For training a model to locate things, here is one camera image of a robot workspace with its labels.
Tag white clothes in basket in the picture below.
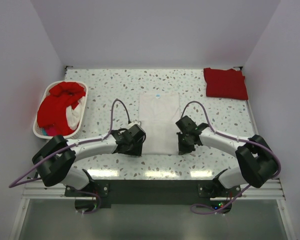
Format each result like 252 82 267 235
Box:
65 96 86 131

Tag aluminium frame rail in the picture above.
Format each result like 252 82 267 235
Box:
9 99 290 240

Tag white t shirt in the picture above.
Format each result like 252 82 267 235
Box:
138 92 181 155

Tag red clothes in basket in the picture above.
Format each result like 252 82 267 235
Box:
36 81 87 137

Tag white perforated laundry basket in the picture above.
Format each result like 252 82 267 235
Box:
32 80 89 140

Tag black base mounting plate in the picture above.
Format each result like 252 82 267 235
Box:
65 180 231 213

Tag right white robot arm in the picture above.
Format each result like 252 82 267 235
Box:
175 116 281 197

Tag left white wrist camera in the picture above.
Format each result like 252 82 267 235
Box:
127 120 141 128

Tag folded red t shirt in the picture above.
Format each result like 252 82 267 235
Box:
203 68 249 101

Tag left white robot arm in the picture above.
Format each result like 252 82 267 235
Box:
32 124 146 196

